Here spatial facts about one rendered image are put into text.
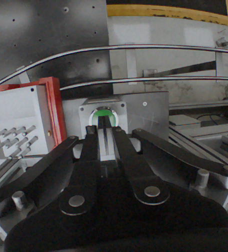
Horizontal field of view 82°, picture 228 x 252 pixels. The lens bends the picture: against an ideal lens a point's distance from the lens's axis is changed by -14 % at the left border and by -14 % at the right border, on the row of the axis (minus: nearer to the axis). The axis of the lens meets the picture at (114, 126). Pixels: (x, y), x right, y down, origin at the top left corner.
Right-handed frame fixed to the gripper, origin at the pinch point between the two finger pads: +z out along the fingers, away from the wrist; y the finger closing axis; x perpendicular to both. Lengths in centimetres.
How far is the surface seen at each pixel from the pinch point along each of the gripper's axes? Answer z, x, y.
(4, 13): 41, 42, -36
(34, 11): 41, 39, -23
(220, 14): 107, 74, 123
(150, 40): 109, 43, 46
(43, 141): 7.8, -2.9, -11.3
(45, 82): 11.9, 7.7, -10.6
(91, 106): 6.4, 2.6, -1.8
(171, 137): 22.3, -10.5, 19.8
